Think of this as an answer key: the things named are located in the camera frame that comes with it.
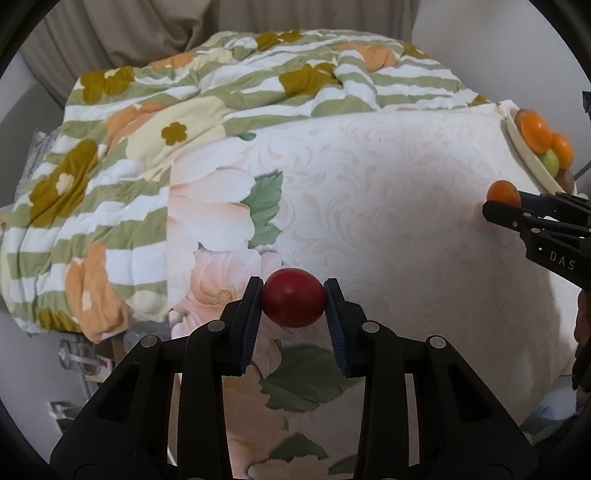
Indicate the person's right hand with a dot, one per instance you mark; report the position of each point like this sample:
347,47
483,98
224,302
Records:
584,323

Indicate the cream plate with yellow print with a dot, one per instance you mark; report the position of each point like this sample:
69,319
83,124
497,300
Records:
531,161

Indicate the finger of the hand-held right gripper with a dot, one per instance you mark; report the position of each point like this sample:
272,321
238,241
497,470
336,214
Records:
508,214
538,199

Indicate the clear plastic cup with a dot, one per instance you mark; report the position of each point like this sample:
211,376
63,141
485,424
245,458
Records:
78,359

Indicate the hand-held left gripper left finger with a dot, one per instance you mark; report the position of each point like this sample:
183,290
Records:
247,332

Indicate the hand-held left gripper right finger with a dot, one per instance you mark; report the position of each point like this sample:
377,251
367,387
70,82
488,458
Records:
337,332

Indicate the white floral bedsheet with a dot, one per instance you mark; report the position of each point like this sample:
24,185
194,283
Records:
392,207

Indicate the green striped floral quilt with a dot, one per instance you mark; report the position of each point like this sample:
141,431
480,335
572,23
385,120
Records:
138,138

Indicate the red tomato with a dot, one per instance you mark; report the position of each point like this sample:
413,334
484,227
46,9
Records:
293,297

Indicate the small green apple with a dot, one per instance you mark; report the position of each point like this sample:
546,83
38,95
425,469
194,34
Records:
549,160

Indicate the grey patterned pillow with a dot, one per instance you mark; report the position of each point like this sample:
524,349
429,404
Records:
37,152

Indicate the small orange kumquat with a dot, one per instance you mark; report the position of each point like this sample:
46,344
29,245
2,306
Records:
501,190

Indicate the brown kiwi with green sticker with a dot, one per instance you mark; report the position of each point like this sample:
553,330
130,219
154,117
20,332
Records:
566,179

